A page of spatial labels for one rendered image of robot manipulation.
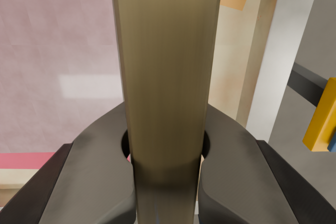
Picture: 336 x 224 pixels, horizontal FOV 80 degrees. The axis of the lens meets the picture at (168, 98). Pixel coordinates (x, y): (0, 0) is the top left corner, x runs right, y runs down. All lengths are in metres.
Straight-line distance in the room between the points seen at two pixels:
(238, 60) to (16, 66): 0.28
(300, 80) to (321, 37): 1.06
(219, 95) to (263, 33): 0.10
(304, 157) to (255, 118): 1.83
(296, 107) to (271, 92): 1.45
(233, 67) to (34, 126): 0.30
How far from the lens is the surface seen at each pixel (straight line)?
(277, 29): 0.25
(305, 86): 0.51
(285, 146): 1.93
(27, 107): 0.34
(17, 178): 0.45
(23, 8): 0.29
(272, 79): 0.27
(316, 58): 1.61
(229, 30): 0.27
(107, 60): 0.27
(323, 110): 0.40
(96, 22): 0.26
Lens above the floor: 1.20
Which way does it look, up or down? 61 degrees down
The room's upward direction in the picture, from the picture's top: 175 degrees clockwise
